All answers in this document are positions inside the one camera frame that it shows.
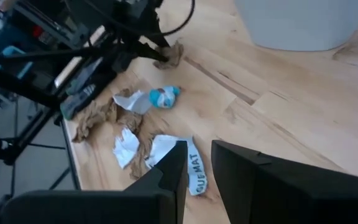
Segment grey black work glove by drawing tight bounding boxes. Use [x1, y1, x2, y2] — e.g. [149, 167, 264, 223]
[59, 83, 98, 121]
[66, 57, 104, 96]

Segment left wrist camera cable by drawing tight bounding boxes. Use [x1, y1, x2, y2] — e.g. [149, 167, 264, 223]
[82, 0, 196, 37]

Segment white wrapper orange print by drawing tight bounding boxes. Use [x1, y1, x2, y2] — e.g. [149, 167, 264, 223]
[112, 127, 140, 169]

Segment blue white wrap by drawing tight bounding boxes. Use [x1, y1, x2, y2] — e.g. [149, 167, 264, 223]
[149, 85, 182, 110]

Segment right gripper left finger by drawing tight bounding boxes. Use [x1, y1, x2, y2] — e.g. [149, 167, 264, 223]
[0, 140, 188, 224]

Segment white wrapper red inside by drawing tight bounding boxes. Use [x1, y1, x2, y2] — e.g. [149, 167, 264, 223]
[112, 89, 154, 115]

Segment brown paper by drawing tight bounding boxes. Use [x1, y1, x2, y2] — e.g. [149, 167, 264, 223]
[128, 116, 167, 180]
[152, 40, 185, 70]
[71, 88, 144, 144]

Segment white plastic trash bin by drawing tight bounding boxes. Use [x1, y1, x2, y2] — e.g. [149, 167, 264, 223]
[234, 0, 358, 52]

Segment white wrapper black letters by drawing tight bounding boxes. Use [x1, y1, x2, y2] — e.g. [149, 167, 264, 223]
[144, 134, 208, 197]

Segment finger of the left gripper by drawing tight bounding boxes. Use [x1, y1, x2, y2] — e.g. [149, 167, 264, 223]
[116, 39, 169, 62]
[149, 14, 171, 49]

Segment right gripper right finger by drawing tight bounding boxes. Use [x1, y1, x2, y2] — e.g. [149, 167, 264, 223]
[211, 139, 358, 224]

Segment light blue plastic object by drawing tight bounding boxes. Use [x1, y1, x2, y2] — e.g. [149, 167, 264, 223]
[0, 45, 33, 80]

